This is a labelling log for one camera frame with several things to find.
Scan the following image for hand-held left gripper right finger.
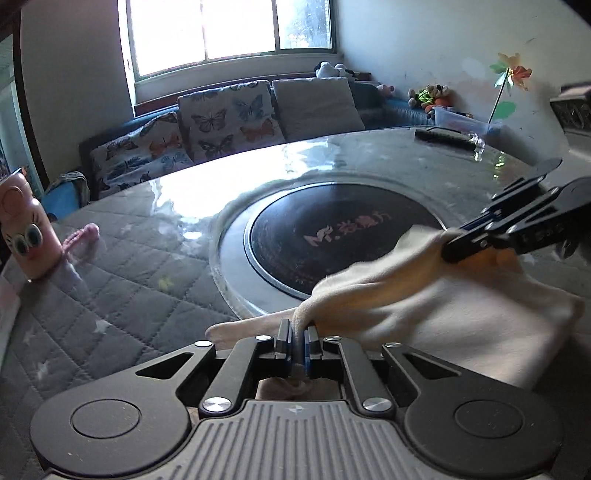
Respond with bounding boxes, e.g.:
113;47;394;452
302;325;463;417

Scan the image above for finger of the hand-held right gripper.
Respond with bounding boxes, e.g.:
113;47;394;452
441;179;591;265
480;158;565;227

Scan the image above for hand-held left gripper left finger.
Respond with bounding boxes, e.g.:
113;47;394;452
136;318;293;416

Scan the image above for beige garment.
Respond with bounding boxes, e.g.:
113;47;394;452
205;225;586;401

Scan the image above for black remote control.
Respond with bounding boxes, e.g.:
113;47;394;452
414;128;478;149

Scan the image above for clear plastic storage box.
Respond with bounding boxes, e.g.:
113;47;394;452
434;106;504;139

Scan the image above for grey patterned object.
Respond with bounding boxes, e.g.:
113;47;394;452
549;82;591;139

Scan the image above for colourful pinwheel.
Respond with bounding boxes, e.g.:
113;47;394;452
487;52;533;124

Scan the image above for round black induction cooktop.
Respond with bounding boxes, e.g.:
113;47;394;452
210;173;467;321

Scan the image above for colourful plush toys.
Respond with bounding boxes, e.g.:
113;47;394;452
407;83;452;113

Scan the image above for dark blue sofa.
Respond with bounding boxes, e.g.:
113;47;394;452
78;76;444;204

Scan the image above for plain grey cushion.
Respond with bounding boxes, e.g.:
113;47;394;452
271;76;365;143

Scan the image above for white panda plush toy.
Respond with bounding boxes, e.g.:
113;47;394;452
315;61;358;80

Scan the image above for large butterfly print cushion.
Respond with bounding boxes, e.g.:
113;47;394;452
178;79;287;163

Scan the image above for small butterfly print cushion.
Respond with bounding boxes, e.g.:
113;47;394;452
90;112;195;199

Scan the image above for blue chair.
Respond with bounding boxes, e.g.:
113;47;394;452
44;178;90;220

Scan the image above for grey clothing on chair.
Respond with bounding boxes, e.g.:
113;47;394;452
58;171;90;204

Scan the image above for white tissue pack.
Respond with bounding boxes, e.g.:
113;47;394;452
0;272;21;356

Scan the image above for pink cartoon water bottle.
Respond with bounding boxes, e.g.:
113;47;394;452
0;166;63;280

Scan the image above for window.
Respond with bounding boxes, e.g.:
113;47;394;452
117;0;342;86

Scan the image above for dark wooden door frame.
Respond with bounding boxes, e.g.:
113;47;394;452
11;0;47;195

